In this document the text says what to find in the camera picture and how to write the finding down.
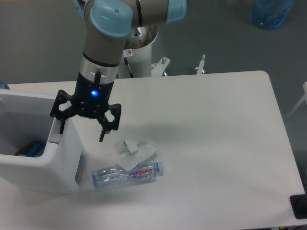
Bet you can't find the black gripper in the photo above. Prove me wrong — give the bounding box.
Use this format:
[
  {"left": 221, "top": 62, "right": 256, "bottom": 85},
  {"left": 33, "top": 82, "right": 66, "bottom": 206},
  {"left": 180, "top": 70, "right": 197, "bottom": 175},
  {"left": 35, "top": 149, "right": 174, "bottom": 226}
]
[{"left": 49, "top": 70, "right": 122, "bottom": 143}]

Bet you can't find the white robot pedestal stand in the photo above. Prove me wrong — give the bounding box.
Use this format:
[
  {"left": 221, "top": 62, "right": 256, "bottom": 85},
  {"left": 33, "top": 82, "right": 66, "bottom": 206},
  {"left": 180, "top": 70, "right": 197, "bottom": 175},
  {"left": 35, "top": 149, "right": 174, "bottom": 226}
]
[{"left": 118, "top": 24, "right": 170, "bottom": 79}]

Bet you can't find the blue packet inside trash can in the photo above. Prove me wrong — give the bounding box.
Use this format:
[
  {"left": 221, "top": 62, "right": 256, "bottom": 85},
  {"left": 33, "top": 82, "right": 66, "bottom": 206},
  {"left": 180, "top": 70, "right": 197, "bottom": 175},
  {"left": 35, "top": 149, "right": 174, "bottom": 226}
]
[{"left": 14, "top": 141, "right": 46, "bottom": 158}]

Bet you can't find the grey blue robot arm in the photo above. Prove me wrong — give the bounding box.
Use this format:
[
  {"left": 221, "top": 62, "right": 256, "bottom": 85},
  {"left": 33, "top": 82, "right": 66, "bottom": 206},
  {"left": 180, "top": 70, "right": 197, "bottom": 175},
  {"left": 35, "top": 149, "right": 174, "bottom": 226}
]
[{"left": 50, "top": 0, "right": 187, "bottom": 141}]

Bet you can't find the white plastic trash can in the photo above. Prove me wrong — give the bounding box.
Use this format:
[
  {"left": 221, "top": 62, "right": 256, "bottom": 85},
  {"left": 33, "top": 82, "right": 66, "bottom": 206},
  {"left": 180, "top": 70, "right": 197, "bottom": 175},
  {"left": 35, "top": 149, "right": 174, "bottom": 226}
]
[{"left": 0, "top": 89, "right": 86, "bottom": 193}]

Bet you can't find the white frame at right edge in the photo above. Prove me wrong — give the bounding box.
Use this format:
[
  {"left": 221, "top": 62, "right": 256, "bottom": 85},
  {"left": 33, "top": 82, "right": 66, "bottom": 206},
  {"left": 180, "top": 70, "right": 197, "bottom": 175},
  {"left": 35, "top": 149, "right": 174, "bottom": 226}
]
[{"left": 285, "top": 82, "right": 307, "bottom": 120}]

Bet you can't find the black cable on pedestal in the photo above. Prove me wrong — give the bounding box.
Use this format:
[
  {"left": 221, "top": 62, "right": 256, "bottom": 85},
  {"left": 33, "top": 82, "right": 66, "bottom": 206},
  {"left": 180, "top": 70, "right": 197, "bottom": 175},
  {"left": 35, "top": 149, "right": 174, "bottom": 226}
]
[{"left": 123, "top": 56, "right": 134, "bottom": 79}]

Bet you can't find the blue object at left edge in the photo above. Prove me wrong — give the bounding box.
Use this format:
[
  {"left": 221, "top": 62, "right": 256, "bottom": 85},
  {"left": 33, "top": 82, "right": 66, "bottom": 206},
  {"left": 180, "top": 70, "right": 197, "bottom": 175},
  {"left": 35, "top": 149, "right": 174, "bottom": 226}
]
[{"left": 0, "top": 80, "right": 10, "bottom": 90}]

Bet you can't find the crumpled white tissue paper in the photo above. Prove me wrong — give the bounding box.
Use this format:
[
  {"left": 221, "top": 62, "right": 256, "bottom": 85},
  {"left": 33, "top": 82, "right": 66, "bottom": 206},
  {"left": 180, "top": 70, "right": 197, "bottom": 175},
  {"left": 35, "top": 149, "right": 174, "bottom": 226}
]
[{"left": 112, "top": 139, "right": 157, "bottom": 171}]

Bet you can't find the crushed clear plastic bottle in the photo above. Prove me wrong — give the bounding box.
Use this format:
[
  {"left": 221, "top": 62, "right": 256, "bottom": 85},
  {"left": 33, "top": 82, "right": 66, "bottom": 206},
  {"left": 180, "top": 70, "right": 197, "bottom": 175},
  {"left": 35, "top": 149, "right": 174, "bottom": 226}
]
[{"left": 92, "top": 159, "right": 164, "bottom": 189}]

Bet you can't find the black device at table edge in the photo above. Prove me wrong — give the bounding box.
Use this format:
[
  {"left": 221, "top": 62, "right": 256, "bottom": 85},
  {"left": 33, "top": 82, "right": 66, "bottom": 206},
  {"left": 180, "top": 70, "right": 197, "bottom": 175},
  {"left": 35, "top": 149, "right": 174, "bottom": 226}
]
[{"left": 290, "top": 194, "right": 307, "bottom": 219}]

